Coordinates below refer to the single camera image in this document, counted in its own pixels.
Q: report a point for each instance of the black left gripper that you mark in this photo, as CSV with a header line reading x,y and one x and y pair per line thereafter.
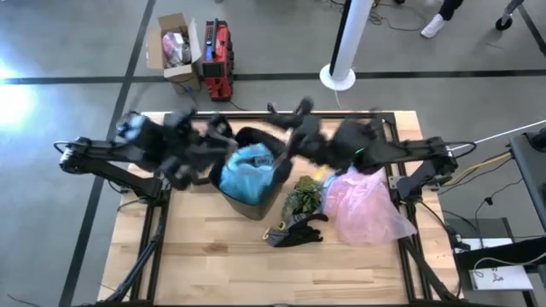
x,y
200,145

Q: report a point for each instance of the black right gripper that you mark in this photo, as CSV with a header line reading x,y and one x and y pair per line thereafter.
x,y
315,140

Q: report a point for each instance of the blue plastic trash bag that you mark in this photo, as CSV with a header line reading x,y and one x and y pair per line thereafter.
x,y
247,179

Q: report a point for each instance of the black plastic trash bin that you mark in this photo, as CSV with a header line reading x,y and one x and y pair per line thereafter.
x,y
251,211

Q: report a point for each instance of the pink plastic trash bag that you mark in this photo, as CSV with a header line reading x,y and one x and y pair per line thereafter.
x,y
367,213

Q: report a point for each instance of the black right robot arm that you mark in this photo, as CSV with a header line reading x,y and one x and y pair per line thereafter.
x,y
409,149

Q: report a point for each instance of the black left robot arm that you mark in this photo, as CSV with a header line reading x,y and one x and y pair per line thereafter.
x,y
106,151

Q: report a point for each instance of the small black clamp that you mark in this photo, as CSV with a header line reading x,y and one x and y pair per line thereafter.
x,y
271,108

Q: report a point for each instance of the small green succulent plant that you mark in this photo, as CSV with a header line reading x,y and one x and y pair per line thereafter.
x,y
303,198

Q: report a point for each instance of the open cardboard box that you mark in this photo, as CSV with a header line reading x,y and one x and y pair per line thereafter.
x,y
183,79

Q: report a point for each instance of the grey black yellow-cuffed glove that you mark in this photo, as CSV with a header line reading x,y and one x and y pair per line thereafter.
x,y
294,236
305,218

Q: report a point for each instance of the pink white packaging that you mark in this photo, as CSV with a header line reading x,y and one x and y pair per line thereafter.
x,y
175,49

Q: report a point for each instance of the white pole with round base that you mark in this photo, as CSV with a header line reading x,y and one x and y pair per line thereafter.
x,y
354,34

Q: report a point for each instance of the person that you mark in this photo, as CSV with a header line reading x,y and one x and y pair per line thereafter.
x,y
433,25

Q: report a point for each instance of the grey floor plate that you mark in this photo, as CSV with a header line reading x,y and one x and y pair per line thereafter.
x,y
478,228

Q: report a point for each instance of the thin white rod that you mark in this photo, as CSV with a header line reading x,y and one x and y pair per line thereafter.
x,y
503,134

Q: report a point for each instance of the grey caster wheel leg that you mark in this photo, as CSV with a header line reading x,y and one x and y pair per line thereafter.
x,y
503,22

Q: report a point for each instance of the black side desk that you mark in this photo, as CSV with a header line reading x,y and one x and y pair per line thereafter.
x,y
531,170

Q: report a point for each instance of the black flat panel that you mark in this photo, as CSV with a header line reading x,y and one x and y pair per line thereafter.
x,y
512,255

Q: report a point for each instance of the white paper sheet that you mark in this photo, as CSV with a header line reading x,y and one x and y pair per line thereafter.
x,y
507,279

